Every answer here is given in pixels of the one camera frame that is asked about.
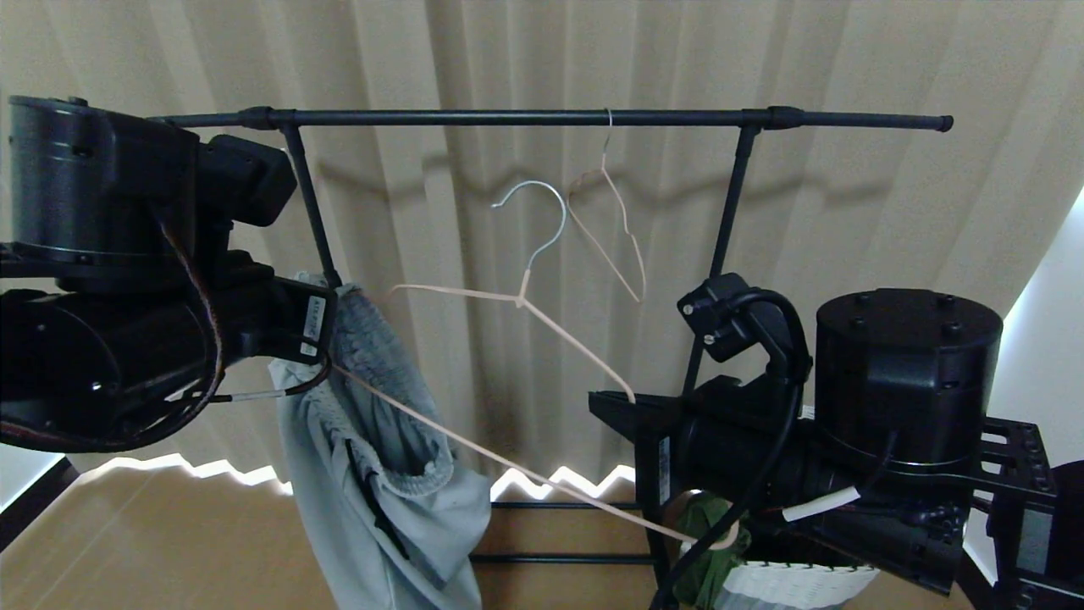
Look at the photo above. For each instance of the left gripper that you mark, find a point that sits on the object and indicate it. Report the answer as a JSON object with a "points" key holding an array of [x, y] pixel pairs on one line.
{"points": [[102, 364]]}

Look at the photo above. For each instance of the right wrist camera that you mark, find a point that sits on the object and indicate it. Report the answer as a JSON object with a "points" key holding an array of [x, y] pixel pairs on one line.
{"points": [[720, 318]]}

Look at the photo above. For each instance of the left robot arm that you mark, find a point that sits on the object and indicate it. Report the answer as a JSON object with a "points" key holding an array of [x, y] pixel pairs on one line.
{"points": [[93, 186]]}

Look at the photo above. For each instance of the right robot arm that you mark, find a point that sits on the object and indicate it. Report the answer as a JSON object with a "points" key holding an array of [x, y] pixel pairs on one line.
{"points": [[906, 381]]}

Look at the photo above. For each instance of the pink clothes hanger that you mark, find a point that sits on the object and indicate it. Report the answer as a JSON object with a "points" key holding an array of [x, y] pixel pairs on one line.
{"points": [[522, 296], [643, 271]]}

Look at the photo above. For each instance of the black clothes rack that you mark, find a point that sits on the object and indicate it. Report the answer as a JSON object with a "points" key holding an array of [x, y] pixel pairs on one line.
{"points": [[508, 118]]}

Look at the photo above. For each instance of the green garment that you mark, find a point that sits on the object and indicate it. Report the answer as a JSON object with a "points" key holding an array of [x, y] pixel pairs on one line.
{"points": [[703, 517]]}

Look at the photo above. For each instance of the beige curtain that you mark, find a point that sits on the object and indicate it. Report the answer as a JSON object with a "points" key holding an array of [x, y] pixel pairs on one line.
{"points": [[847, 212]]}

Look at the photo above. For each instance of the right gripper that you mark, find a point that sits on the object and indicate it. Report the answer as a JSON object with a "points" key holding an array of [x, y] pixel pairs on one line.
{"points": [[720, 449]]}

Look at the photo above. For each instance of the pale grey shorts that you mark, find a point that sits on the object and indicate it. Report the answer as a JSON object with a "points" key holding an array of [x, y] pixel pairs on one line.
{"points": [[381, 525]]}

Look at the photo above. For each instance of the white laundry basket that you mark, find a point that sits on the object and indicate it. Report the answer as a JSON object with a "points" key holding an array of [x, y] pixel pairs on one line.
{"points": [[804, 585]]}

